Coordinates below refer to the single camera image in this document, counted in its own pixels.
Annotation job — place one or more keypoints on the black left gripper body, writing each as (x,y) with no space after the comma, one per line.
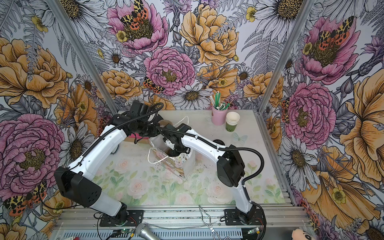
(147,129)

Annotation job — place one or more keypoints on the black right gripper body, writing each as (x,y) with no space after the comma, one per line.
(179,149)

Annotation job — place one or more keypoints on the white patterned paper gift bag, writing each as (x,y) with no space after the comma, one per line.
(180,164)

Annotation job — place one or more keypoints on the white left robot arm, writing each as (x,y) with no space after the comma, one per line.
(75,182)

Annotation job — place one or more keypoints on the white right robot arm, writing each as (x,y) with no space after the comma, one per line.
(228,160)

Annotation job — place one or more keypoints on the stack of pulp carriers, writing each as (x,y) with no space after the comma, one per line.
(164,123)

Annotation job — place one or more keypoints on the pink straw holder cup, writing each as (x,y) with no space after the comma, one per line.
(219,117)

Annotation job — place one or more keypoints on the green straws bundle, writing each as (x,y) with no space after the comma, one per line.
(217,103)

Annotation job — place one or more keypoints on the stack of paper cups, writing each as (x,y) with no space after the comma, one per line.
(232,120)

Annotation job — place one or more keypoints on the silver microphone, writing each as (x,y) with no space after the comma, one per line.
(143,231)

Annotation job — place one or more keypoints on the pink plush toy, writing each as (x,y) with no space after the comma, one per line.
(299,234)

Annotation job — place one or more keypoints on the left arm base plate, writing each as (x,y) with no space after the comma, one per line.
(134,217)

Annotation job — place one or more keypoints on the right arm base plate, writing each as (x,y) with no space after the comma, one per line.
(234,217)

